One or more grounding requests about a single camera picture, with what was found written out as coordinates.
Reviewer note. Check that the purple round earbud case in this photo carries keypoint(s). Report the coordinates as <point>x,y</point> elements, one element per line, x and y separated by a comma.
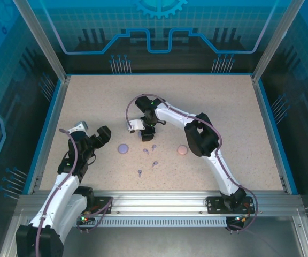
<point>139,134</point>
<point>123,149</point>

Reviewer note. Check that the purple earbud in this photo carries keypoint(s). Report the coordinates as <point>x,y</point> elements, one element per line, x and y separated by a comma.
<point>145,150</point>
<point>155,163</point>
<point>154,146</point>
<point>139,172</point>

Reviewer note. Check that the pink round earbud case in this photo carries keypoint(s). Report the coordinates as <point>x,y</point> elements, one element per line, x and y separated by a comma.
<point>182,150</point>

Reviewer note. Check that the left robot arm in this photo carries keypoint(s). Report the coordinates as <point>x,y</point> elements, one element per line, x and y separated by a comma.
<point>63,195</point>

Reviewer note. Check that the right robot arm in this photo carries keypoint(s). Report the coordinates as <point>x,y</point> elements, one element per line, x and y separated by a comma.
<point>202,134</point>

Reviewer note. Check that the blue table edge strip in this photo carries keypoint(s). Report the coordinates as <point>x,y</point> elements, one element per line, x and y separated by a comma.
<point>275,134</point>
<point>46,134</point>

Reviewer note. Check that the small led connector board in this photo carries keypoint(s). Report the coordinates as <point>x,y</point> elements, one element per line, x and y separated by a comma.
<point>239,219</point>
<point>84,219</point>

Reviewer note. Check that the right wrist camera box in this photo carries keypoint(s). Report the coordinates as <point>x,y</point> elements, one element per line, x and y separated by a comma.
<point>135,125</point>

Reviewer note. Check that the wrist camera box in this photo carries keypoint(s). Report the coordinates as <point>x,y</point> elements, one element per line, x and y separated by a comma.
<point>135,125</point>
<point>80,127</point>

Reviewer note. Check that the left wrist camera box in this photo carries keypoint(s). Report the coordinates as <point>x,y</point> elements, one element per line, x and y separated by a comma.
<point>80,127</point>

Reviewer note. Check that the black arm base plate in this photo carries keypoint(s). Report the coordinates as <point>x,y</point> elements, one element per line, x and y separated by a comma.
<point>214,204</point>
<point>103,204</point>

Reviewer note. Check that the aluminium frame rail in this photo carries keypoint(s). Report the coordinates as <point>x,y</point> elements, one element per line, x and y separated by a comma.
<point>156,203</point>

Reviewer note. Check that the aluminium frame post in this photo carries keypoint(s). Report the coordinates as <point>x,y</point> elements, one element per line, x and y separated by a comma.
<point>272,45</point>
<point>47,45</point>

